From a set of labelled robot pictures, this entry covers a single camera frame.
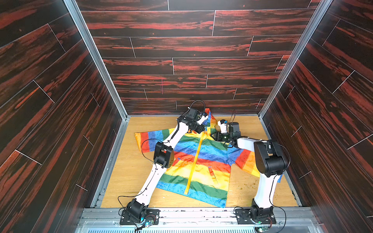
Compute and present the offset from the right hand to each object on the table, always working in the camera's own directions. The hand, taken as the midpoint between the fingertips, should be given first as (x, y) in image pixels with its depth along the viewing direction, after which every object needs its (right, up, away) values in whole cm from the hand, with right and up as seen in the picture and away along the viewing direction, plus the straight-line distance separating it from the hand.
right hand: (214, 133), depth 103 cm
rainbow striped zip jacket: (-10, -18, -10) cm, 23 cm away
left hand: (-8, +4, +2) cm, 9 cm away
